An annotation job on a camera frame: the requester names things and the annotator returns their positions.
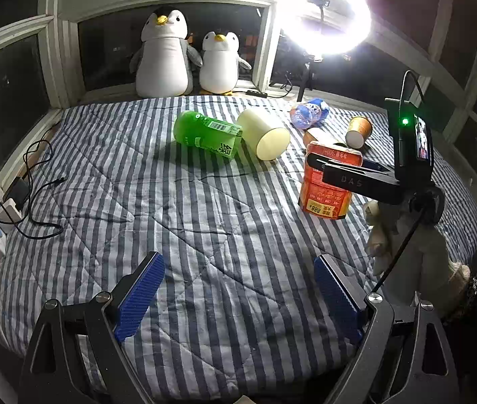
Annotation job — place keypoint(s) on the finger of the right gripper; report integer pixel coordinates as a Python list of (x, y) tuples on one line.
[(319, 162), (369, 184)]

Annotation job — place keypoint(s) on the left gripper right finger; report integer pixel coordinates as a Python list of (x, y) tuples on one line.
[(401, 352)]

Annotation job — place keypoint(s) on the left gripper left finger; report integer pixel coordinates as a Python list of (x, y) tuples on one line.
[(53, 370)]

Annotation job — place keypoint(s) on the red instant noodle cup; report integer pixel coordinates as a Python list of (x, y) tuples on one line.
[(320, 198)]

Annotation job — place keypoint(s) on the near brown paper cup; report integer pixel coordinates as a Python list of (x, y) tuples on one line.
[(314, 134)]

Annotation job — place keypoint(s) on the brown paper cup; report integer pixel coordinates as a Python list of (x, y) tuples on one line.
[(358, 132), (314, 134)]

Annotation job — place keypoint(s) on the cream paper cup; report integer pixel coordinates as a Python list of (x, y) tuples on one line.
[(264, 133)]

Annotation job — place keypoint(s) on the far brown paper cup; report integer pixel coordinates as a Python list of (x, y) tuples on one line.
[(358, 132)]

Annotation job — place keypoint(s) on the green plastic cup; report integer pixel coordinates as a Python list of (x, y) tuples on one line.
[(194, 129)]

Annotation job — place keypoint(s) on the black light tripod stand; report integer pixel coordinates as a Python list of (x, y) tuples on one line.
[(307, 74)]

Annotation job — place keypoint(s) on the black power strip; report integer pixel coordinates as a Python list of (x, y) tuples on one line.
[(255, 93)]

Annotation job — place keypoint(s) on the striped blue white quilt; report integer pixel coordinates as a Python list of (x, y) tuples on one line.
[(239, 312)]

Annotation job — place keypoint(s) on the small plush penguin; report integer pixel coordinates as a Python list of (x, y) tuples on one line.
[(221, 63)]

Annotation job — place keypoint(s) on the phone clip holder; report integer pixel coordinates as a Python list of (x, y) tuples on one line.
[(323, 6)]

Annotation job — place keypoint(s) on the black charger adapter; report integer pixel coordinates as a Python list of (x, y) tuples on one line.
[(18, 192)]

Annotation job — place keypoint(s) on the large plush penguin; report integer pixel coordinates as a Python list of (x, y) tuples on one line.
[(162, 64)]

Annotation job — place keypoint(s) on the gripper-mounted camera box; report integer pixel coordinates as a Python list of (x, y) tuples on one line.
[(413, 143)]

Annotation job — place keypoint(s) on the white ring light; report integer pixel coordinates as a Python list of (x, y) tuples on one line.
[(323, 28)]

